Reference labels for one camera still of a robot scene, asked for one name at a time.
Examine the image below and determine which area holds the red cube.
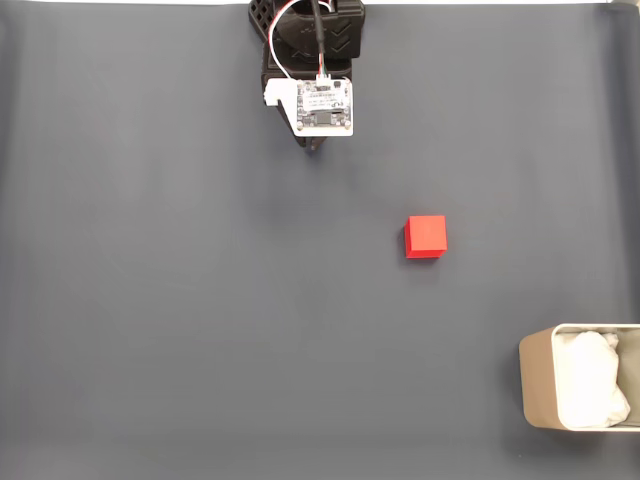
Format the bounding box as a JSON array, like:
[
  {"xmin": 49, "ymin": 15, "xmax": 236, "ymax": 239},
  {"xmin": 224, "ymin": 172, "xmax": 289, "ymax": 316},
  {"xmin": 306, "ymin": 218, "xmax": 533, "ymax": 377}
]
[{"xmin": 403, "ymin": 215, "xmax": 448, "ymax": 260}]

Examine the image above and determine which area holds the beige plastic box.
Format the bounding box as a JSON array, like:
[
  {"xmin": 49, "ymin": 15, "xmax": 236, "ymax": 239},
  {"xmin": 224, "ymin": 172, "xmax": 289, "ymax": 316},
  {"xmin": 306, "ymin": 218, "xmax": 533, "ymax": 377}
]
[{"xmin": 518, "ymin": 322, "xmax": 640, "ymax": 433}]

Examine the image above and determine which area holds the grey-blue table mat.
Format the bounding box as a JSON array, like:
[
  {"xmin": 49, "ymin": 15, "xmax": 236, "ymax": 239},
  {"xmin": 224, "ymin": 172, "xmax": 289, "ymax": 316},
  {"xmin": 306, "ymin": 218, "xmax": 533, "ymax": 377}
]
[{"xmin": 0, "ymin": 2, "xmax": 640, "ymax": 480}]

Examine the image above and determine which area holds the white crumpled cloth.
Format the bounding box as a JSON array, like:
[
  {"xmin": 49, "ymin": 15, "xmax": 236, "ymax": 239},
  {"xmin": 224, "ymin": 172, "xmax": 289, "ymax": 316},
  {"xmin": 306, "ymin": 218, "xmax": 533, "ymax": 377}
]
[{"xmin": 554, "ymin": 329, "xmax": 632, "ymax": 429}]

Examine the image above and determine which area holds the white red servo cable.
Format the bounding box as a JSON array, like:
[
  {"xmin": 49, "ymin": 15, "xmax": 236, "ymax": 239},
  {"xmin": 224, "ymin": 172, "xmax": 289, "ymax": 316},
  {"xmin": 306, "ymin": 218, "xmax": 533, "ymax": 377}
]
[{"xmin": 267, "ymin": 0, "xmax": 301, "ymax": 80}]

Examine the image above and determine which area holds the black camera cable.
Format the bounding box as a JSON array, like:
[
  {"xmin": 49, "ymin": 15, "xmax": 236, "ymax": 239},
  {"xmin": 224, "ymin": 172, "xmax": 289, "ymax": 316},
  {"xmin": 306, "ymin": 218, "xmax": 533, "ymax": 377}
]
[{"xmin": 307, "ymin": 0, "xmax": 332, "ymax": 81}]

